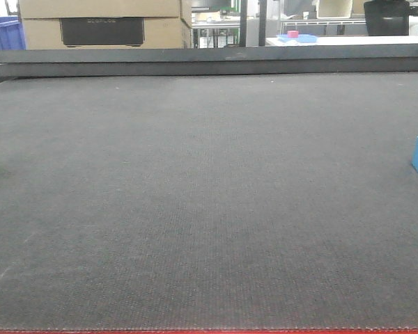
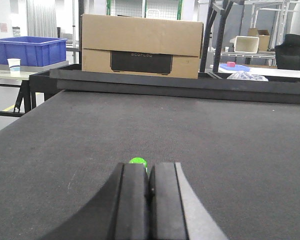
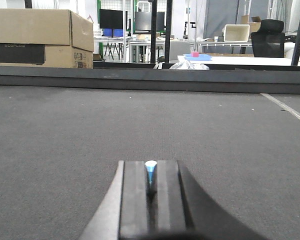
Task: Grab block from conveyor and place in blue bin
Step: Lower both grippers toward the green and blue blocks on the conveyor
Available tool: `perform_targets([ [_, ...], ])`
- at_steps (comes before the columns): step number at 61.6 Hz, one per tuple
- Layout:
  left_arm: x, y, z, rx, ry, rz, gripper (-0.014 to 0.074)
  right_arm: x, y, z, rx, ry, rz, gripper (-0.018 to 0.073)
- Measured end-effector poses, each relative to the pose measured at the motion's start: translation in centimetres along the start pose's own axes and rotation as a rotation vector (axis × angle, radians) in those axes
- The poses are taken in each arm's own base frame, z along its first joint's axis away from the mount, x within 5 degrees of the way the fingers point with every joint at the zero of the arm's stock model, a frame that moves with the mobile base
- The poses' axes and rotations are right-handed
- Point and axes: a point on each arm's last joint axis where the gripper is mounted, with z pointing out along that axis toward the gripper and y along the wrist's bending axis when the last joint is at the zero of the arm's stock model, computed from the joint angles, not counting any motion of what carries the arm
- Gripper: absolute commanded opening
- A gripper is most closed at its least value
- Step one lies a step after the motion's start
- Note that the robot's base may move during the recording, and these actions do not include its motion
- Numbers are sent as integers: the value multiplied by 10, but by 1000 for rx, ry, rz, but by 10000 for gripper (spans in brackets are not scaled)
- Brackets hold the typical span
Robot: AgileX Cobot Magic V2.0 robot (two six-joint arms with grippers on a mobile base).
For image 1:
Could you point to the dark grey conveyor belt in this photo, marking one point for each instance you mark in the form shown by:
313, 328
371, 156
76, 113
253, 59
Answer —
252, 202

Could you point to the pink block in background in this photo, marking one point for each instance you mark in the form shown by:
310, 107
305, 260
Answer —
293, 34

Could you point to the blue tray in background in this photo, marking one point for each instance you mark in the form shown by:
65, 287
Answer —
301, 38

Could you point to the large cardboard box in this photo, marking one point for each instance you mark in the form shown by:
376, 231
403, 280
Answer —
161, 24

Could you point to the black office chair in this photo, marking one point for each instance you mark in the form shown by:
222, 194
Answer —
386, 18

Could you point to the white background table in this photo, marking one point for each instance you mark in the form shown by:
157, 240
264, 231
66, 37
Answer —
342, 40

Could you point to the blue crate far left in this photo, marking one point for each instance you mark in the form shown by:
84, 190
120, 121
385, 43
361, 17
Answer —
11, 34

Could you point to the black vertical post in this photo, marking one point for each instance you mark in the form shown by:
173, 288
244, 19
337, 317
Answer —
243, 23

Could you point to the dark conveyor side rail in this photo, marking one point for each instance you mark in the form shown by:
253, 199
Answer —
209, 62

